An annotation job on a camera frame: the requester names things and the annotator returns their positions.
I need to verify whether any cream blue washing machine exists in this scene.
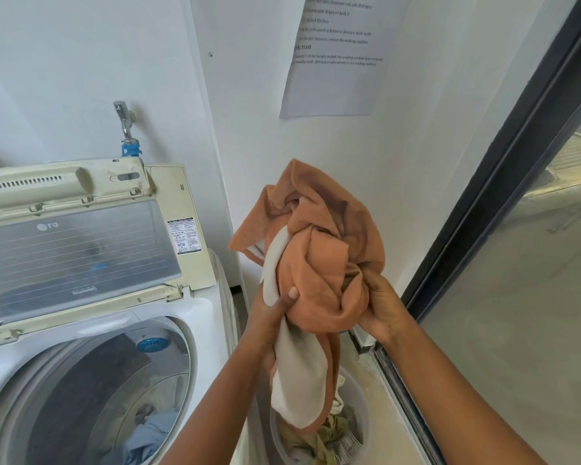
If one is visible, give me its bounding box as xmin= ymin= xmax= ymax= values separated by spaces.
xmin=0 ymin=157 xmax=243 ymax=465

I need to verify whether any person's left hand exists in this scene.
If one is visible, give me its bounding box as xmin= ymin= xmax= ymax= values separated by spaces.
xmin=244 ymin=285 xmax=301 ymax=357

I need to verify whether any translucent plastic laundry basket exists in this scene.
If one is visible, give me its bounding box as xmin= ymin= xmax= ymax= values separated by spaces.
xmin=269 ymin=365 xmax=371 ymax=465

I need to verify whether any orange white clothes item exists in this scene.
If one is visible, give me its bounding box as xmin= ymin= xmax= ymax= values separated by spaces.
xmin=227 ymin=158 xmax=387 ymax=434

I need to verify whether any metal water tap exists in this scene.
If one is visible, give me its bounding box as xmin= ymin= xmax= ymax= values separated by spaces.
xmin=112 ymin=100 xmax=138 ymax=143

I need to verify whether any person's right forearm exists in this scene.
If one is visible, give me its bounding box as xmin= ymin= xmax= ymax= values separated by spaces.
xmin=382 ymin=323 xmax=551 ymax=465

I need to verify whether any yellow clothes item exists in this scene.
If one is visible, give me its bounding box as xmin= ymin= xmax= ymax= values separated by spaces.
xmin=278 ymin=413 xmax=354 ymax=465

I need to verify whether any cream washing machine lid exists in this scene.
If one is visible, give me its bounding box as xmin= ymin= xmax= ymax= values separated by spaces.
xmin=0 ymin=157 xmax=218 ymax=347

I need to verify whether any white paper notice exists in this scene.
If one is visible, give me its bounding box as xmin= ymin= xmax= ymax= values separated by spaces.
xmin=279 ymin=0 xmax=413 ymax=119

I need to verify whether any person's left forearm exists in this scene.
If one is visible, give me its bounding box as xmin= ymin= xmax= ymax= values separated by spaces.
xmin=159 ymin=333 xmax=277 ymax=465

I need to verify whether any light blue clothes item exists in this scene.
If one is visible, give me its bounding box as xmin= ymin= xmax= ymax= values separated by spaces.
xmin=121 ymin=406 xmax=180 ymax=465

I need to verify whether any person's right hand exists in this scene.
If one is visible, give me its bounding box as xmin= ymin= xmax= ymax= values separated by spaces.
xmin=356 ymin=271 xmax=417 ymax=347

